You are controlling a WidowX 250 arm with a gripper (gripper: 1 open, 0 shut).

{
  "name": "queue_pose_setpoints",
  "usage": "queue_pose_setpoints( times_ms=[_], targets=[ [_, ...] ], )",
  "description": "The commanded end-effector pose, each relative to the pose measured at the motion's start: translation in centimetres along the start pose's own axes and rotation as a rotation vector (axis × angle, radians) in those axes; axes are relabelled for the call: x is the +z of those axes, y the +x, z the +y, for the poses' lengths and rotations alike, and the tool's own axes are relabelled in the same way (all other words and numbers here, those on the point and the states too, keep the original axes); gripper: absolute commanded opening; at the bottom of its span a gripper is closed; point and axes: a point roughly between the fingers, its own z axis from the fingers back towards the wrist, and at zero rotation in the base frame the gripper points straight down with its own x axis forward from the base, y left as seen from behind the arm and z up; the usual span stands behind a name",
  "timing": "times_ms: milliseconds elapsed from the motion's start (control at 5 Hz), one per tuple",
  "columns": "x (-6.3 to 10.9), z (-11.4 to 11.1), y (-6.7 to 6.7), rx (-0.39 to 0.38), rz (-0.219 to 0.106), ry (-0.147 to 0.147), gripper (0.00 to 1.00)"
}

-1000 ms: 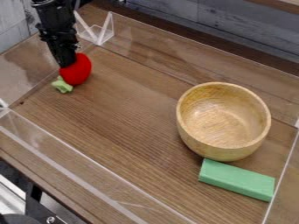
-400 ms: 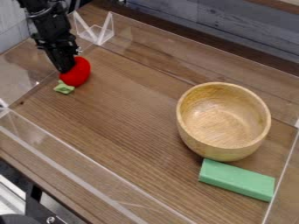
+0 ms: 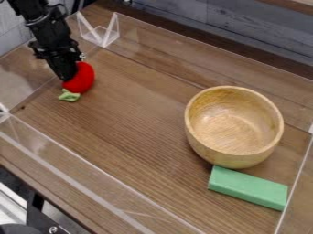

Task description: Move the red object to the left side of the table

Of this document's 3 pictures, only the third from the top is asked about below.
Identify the wooden bowl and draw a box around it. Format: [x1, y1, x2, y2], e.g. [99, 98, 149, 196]
[185, 86, 284, 169]

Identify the green foam block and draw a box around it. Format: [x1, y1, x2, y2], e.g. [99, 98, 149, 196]
[208, 165, 289, 211]

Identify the black table leg bracket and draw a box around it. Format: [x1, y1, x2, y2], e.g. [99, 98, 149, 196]
[26, 192, 71, 234]

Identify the red plush strawberry toy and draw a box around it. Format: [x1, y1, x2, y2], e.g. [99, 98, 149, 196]
[59, 62, 95, 102]

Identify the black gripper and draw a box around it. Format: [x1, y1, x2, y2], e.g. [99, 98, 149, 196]
[23, 8, 82, 81]

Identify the clear acrylic enclosure wall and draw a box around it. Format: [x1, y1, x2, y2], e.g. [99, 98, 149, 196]
[0, 111, 206, 234]

